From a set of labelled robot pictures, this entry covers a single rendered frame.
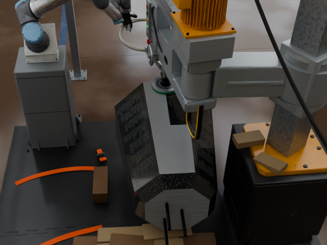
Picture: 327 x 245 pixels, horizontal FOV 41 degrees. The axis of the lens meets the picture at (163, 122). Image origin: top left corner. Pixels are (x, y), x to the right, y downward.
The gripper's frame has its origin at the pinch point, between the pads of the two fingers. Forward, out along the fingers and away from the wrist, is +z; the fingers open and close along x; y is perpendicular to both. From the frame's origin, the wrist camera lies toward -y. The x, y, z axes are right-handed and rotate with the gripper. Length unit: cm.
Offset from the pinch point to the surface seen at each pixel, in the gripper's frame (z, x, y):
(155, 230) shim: 47, 146, 107
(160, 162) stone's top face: -8, 136, 94
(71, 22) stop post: 23, -77, 10
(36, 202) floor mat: 75, 48, 146
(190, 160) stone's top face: -7, 148, 78
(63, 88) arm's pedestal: 16, 10, 82
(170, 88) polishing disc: -4, 87, 35
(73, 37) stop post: 41, -76, 11
